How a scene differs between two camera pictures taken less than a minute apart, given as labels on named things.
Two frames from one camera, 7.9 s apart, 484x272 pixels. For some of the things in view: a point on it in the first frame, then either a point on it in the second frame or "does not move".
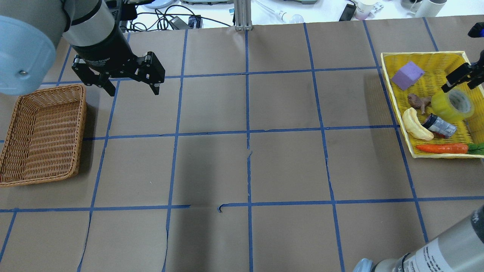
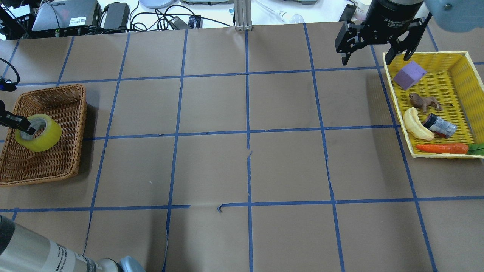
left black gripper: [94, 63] to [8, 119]
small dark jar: [434, 123] does not move
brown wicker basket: [45, 141] does not move
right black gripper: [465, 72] to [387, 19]
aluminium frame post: [243, 15] does not move
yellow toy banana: [414, 126] does not move
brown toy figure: [417, 102] does not move
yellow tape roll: [456, 105] to [46, 140]
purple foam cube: [407, 76] does not move
